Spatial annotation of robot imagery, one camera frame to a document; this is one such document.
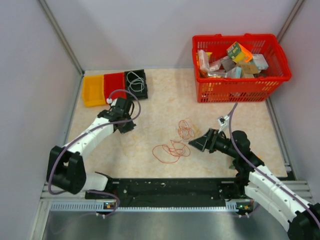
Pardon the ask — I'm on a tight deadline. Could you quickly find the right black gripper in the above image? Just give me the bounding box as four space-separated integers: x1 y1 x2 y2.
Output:
189 128 239 159

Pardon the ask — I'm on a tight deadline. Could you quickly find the red thin cable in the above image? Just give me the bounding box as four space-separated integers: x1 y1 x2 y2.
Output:
151 119 196 165

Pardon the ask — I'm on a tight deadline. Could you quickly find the white cable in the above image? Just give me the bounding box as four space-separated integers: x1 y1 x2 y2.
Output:
126 71 146 95

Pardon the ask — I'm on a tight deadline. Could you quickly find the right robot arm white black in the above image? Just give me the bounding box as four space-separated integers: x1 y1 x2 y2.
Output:
188 128 320 240

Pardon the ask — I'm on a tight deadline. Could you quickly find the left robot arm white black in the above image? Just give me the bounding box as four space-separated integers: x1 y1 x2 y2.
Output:
46 97 136 199

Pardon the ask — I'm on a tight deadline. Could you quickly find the green orange carton on table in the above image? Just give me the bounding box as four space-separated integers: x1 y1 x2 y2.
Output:
229 163 239 171

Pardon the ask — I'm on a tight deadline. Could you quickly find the yellow plastic bin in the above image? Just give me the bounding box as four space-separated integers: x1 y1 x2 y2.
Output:
82 75 106 107

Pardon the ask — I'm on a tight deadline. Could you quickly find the red plastic bin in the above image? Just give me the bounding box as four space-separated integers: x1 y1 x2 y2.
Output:
103 72 126 105

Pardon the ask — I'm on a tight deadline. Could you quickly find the black plastic bin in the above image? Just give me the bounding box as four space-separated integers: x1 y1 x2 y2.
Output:
124 69 148 100

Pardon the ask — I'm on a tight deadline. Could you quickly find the red shopping basket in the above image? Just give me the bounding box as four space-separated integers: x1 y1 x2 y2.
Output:
192 33 292 103

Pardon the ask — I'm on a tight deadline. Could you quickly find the brown cardboard box in basket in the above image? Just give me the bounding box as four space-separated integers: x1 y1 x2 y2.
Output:
236 62 261 79

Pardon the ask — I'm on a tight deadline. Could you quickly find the pink white packet in basket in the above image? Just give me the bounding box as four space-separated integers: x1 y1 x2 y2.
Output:
197 49 210 72

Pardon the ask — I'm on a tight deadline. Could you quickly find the green yellow carton in basket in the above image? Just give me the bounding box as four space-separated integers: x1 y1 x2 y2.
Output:
226 41 253 64

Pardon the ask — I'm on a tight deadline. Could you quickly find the light blue box in basket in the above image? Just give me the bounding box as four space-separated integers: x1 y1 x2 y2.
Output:
252 54 269 71

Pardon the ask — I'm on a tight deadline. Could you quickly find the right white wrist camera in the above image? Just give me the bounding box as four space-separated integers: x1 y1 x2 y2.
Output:
217 115 230 128

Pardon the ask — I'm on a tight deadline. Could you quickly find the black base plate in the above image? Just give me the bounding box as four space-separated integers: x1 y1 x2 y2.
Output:
84 177 253 208

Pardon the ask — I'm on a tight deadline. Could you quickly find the grey slotted cable duct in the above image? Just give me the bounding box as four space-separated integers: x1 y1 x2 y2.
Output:
50 201 253 213

